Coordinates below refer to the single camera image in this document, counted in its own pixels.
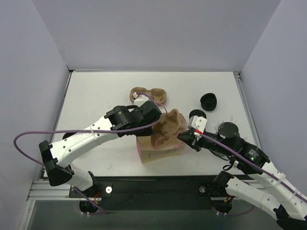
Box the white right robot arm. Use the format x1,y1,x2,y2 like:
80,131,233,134
177,117,307,230

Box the aluminium frame rail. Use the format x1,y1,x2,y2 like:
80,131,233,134
27,180,71,201

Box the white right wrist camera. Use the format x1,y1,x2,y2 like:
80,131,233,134
188,115,208,138

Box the black paper cup with lettering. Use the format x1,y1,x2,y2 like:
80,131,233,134
62,133,75,139

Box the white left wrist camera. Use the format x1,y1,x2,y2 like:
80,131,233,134
132,92,150,107

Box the brown cardboard cup carrier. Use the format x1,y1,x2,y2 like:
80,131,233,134
137,109,188,150

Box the pink and cream paper bag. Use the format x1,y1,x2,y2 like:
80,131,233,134
136,102,187,165

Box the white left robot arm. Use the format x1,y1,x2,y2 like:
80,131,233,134
39,101,162,197

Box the stack of black cup lids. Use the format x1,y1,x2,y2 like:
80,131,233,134
200,93,217,112

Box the grey cup with cable ties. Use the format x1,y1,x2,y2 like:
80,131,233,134
213,114,248,141

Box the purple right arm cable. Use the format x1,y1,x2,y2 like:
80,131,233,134
199,131,307,216

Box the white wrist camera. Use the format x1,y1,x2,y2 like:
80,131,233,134
188,115,208,138
132,92,150,107

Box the dark cup with EAT print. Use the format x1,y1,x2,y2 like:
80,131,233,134
189,109,207,119

